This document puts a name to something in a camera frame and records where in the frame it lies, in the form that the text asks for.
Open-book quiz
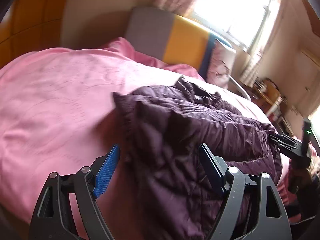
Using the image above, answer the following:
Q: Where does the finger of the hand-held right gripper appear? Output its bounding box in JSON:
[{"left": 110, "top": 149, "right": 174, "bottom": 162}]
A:
[{"left": 269, "top": 134, "right": 302, "bottom": 159}]

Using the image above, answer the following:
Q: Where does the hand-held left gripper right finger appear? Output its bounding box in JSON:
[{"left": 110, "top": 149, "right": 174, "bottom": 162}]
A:
[{"left": 199, "top": 143, "right": 292, "bottom": 240}]

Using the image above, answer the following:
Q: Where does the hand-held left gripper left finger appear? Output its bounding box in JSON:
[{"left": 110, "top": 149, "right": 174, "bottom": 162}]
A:
[{"left": 29, "top": 144, "right": 121, "bottom": 240}]

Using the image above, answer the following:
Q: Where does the purple puffer jacket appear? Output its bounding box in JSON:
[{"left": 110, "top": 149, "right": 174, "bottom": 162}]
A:
[{"left": 113, "top": 77, "right": 283, "bottom": 240}]

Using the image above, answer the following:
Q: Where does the cluttered wooden shelf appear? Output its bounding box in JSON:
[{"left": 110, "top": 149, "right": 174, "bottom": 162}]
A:
[{"left": 250, "top": 77, "right": 283, "bottom": 120}]

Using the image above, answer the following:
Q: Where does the cream door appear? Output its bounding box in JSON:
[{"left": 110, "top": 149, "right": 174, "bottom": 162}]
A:
[{"left": 297, "top": 47, "right": 320, "bottom": 113}]

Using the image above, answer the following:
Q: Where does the pink dotted blanket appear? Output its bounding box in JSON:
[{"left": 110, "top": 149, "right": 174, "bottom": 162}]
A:
[{"left": 0, "top": 37, "right": 320, "bottom": 238}]

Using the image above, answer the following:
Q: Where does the deer print pillow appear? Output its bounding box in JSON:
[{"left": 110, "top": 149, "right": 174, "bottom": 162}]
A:
[{"left": 206, "top": 40, "right": 237, "bottom": 89}]

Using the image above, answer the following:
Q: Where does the grey yellow blue headboard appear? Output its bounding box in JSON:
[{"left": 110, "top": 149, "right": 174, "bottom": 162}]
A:
[{"left": 125, "top": 7, "right": 232, "bottom": 72}]

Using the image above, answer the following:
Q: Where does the bright window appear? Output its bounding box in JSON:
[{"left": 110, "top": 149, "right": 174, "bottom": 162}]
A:
[{"left": 192, "top": 0, "right": 275, "bottom": 53}]

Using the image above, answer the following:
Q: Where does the wooden wardrobe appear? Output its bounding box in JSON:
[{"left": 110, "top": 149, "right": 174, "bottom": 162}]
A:
[{"left": 0, "top": 0, "right": 73, "bottom": 68}]

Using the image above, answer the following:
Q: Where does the white bed rail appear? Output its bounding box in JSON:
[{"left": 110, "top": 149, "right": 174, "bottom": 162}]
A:
[{"left": 229, "top": 77, "right": 251, "bottom": 99}]

